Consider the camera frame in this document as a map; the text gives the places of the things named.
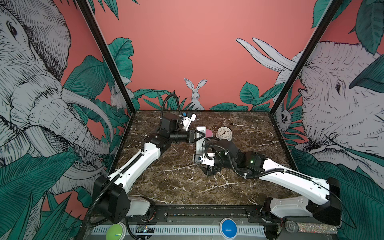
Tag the blue push button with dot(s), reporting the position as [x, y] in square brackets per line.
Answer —
[228, 229]

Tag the glittery silver microphone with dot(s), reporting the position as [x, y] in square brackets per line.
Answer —
[313, 228]

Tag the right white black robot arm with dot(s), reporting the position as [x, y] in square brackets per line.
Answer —
[318, 198]

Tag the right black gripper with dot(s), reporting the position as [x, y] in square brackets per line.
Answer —
[211, 170]

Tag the small green circuit board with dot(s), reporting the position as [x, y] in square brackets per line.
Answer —
[145, 229]

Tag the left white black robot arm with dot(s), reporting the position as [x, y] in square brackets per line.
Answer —
[111, 201]

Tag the green push button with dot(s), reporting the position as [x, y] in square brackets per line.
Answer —
[116, 232]

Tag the white remote control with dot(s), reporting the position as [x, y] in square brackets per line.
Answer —
[199, 144]

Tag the pink push button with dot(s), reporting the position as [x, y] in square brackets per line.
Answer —
[209, 133]

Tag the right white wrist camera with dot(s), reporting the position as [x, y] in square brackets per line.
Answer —
[203, 159]

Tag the white round alarm clock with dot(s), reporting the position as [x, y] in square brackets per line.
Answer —
[224, 133]

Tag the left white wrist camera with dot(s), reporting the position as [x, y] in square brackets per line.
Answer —
[187, 119]

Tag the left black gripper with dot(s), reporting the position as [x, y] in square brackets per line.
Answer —
[191, 133]

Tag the black front mounting rail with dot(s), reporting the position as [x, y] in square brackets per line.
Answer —
[251, 213]

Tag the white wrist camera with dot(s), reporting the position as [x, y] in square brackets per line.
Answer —
[187, 119]
[203, 159]

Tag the white slotted cable duct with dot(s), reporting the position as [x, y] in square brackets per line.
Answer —
[190, 230]

